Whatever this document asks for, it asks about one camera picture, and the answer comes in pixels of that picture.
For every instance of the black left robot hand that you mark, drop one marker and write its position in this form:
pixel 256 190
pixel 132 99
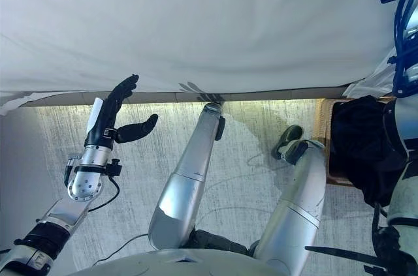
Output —
pixel 104 119

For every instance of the beige garment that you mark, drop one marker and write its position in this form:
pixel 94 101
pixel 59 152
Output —
pixel 375 80

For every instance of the black garment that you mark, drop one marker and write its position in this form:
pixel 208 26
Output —
pixel 359 142

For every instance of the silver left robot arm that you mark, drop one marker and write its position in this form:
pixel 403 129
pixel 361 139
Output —
pixel 86 184

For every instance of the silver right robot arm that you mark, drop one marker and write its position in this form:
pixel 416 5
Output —
pixel 405 197

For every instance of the bed with grey bedspread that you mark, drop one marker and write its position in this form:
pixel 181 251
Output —
pixel 196 28

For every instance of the brown wicker basket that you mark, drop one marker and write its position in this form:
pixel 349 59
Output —
pixel 323 126

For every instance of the silver left robot leg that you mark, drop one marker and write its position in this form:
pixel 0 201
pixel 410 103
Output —
pixel 186 184

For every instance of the silver robot leg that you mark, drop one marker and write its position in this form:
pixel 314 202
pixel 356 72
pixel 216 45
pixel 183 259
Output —
pixel 186 184
pixel 294 210

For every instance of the grey textured area rug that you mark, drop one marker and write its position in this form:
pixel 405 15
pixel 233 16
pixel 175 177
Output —
pixel 228 191

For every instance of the small white chest label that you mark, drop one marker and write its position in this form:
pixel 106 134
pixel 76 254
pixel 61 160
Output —
pixel 180 258

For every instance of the green right robot foot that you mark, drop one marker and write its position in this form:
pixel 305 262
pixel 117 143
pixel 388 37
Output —
pixel 290 134

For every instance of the silver right robot leg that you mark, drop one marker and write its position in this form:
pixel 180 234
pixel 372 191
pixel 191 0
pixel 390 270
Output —
pixel 294 210

